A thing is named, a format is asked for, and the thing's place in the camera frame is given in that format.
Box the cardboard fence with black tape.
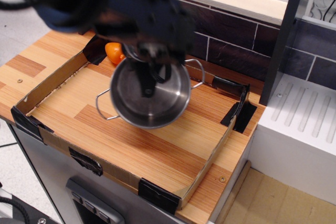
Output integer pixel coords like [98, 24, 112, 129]
[6, 32, 264, 222]

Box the dark grey shelf frame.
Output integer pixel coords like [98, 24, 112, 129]
[78, 0, 310, 106]

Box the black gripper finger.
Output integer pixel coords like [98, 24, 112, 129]
[135, 62, 156, 98]
[153, 64, 172, 82]

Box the orange plastic toy fruit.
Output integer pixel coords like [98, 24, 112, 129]
[104, 42, 125, 65]

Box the grey oven control panel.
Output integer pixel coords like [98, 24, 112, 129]
[66, 179, 125, 224]

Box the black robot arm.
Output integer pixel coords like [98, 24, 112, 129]
[1, 0, 195, 97]

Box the metal pot with wire handles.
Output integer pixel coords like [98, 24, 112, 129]
[106, 59, 205, 129]

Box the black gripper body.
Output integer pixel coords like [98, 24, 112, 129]
[93, 0, 195, 64]

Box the black cable bottom left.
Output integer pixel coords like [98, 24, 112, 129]
[0, 196, 32, 224]

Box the white ribbed drainboard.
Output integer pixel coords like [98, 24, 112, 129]
[258, 74, 335, 155]

